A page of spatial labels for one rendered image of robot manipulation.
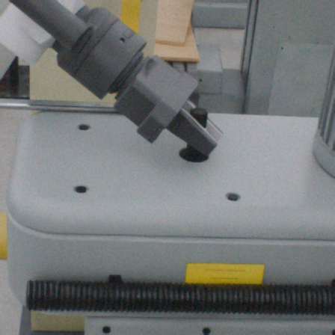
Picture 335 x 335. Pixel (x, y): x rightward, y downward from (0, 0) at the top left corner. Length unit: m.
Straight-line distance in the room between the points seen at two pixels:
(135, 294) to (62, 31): 0.30
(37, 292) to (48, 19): 0.30
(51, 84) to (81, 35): 1.94
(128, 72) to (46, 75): 1.90
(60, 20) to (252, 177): 0.28
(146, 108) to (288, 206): 0.20
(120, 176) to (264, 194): 0.17
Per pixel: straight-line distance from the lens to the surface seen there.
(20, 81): 5.53
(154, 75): 0.96
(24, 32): 0.96
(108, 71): 0.94
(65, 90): 2.86
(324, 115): 1.00
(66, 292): 0.91
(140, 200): 0.90
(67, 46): 0.92
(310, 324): 1.03
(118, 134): 1.02
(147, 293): 0.91
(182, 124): 0.96
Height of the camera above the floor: 2.38
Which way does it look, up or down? 30 degrees down
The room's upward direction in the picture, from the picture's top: 5 degrees clockwise
